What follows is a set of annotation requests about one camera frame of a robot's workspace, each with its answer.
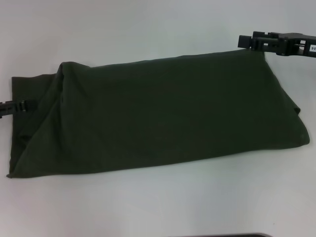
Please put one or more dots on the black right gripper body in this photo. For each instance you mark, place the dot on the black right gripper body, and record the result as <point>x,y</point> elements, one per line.
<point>296,44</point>

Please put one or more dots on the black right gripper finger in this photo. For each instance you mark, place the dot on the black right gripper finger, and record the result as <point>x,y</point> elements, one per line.
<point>265,35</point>
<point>245,42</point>

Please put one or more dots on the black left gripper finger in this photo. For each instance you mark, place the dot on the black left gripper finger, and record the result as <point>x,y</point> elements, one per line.
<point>17,107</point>

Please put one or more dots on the dark green printed t-shirt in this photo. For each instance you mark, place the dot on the dark green printed t-shirt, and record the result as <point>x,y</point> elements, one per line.
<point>160,111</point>

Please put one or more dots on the dark rounded robot base edge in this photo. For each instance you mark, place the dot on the dark rounded robot base edge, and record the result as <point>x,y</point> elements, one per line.
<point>222,235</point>

